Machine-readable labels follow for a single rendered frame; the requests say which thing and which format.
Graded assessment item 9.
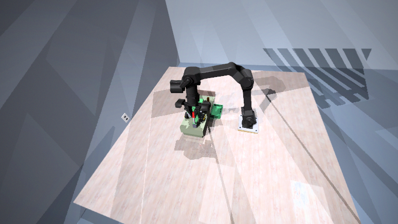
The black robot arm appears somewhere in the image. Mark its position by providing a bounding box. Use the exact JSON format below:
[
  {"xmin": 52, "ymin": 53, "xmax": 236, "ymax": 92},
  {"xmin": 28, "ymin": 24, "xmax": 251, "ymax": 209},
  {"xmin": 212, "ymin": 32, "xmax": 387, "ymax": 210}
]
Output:
[{"xmin": 170, "ymin": 62, "xmax": 257, "ymax": 129}]

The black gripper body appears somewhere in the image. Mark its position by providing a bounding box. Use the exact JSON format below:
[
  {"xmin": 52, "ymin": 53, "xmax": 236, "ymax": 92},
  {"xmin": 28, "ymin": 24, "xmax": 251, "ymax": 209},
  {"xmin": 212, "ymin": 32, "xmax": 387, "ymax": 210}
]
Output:
[{"xmin": 175, "ymin": 93, "xmax": 211, "ymax": 111}]

